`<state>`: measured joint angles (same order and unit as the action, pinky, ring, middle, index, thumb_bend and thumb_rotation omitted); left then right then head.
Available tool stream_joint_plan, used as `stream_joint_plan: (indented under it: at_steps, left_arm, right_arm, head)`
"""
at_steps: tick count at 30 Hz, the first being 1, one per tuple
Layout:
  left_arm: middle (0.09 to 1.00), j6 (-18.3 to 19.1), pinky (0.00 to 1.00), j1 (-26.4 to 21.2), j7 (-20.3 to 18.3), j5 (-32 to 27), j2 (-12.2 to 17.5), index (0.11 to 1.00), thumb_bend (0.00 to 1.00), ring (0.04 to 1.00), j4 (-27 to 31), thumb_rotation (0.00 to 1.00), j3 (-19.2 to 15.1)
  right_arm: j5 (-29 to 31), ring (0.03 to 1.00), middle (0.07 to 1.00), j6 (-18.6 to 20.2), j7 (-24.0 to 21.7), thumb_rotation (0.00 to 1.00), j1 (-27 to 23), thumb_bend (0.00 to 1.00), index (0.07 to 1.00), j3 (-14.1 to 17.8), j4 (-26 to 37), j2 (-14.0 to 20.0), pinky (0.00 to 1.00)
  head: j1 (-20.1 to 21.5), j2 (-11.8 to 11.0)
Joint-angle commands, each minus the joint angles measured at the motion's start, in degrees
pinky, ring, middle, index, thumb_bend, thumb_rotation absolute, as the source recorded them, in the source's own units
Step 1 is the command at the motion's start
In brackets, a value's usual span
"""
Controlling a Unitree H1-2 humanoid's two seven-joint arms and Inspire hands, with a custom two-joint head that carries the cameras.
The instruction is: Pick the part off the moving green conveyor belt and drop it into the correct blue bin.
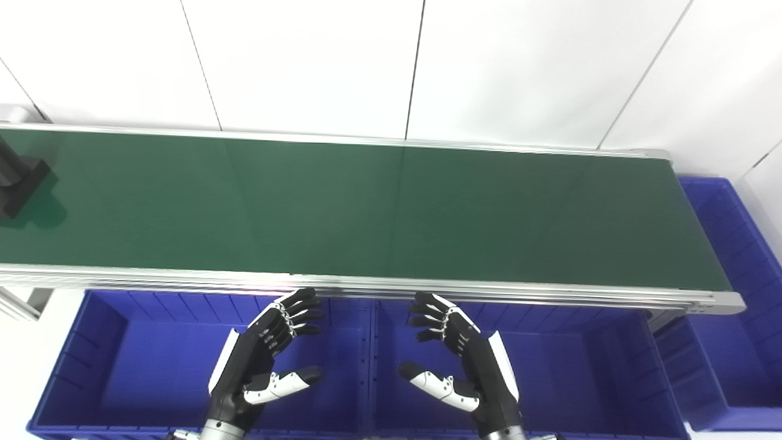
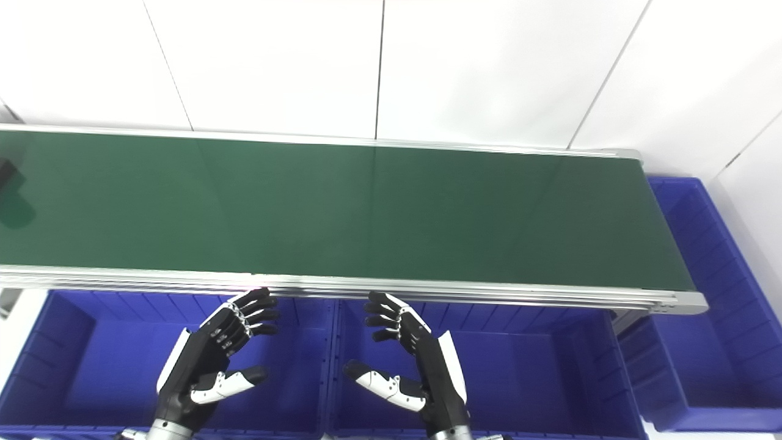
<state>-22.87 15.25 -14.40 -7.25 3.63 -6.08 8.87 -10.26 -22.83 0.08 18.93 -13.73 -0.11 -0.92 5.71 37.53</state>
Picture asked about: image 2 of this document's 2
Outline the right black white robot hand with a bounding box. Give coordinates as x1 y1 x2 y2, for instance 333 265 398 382
344 291 472 436

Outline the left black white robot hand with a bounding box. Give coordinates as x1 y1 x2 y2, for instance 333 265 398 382
152 287 280 430

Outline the green conveyor belt aluminium frame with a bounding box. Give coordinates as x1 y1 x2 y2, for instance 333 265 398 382
0 124 709 315

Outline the blue plastic bin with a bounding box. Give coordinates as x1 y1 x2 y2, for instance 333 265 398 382
324 298 648 440
617 176 782 433
0 290 337 440

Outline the aluminium conveyor leg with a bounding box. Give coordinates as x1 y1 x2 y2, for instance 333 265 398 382
611 309 649 335
0 288 24 320

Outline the black cylinder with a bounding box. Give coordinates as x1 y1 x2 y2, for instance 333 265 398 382
0 158 24 191

